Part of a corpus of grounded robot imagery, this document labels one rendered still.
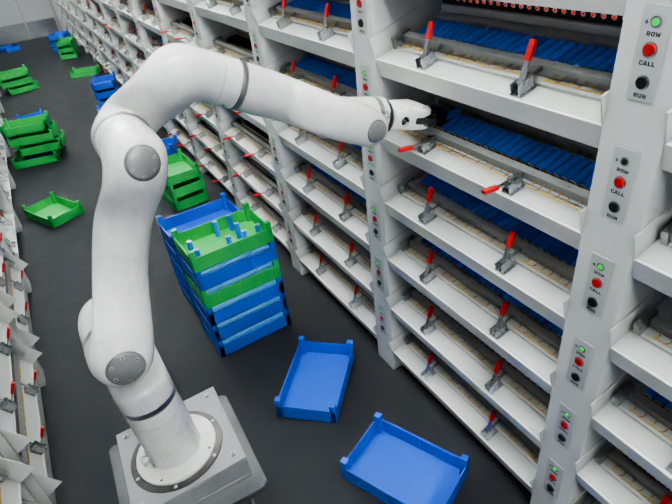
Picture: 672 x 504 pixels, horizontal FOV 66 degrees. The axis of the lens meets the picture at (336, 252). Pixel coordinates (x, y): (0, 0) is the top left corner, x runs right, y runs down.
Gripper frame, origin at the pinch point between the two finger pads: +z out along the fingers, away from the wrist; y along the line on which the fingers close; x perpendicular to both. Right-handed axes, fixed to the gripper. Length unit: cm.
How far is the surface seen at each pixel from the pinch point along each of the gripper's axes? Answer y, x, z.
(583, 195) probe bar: -43.4, 3.3, -1.3
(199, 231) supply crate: 75, 61, -34
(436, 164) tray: -9.6, 8.7, -5.4
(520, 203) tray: -34.0, 8.3, -5.1
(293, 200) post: 83, 56, 7
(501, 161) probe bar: -24.0, 3.4, -1.6
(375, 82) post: 13.3, -4.7, -9.1
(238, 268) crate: 56, 67, -27
